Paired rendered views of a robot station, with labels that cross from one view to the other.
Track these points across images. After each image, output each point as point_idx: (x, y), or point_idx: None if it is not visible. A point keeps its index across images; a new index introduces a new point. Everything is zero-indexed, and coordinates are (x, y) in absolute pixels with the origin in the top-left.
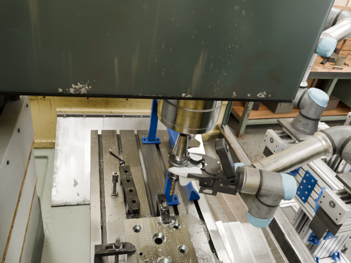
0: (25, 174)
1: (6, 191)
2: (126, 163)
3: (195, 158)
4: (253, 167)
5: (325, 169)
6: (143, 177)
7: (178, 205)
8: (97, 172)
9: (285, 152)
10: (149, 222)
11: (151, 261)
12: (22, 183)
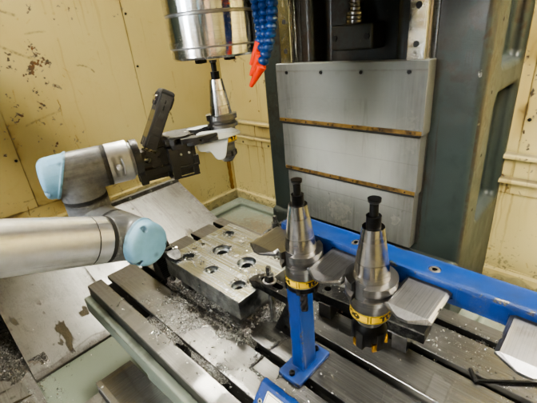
0: (358, 127)
1: (309, 89)
2: (470, 385)
3: (203, 132)
4: (110, 217)
5: None
6: (396, 378)
7: (277, 372)
8: (462, 325)
9: (21, 220)
10: (273, 267)
11: (236, 245)
12: (344, 124)
